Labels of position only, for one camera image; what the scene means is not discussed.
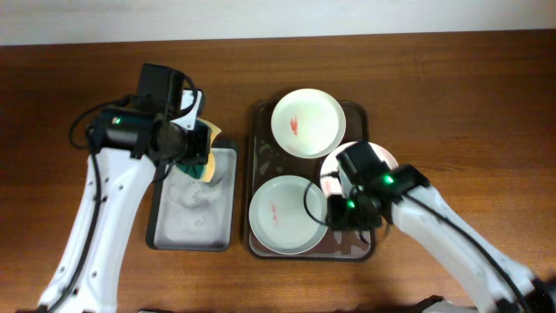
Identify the white plate top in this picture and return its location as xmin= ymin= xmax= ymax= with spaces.
xmin=270 ymin=89 xmax=347 ymax=159

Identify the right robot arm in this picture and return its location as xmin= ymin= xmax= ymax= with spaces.
xmin=325 ymin=141 xmax=555 ymax=312

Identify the white plate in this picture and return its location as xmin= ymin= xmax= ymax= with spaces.
xmin=270 ymin=89 xmax=347 ymax=159
xmin=319 ymin=142 xmax=399 ymax=197
xmin=248 ymin=176 xmax=328 ymax=256

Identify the green yellow sponge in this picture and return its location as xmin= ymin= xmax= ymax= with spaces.
xmin=176 ymin=118 xmax=222 ymax=183

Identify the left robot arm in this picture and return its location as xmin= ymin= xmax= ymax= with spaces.
xmin=37 ymin=107 xmax=219 ymax=312

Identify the large brown tray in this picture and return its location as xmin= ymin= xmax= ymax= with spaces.
xmin=244 ymin=100 xmax=377 ymax=262

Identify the small soapy metal tray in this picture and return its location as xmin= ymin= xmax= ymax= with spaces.
xmin=146 ymin=139 xmax=238 ymax=252

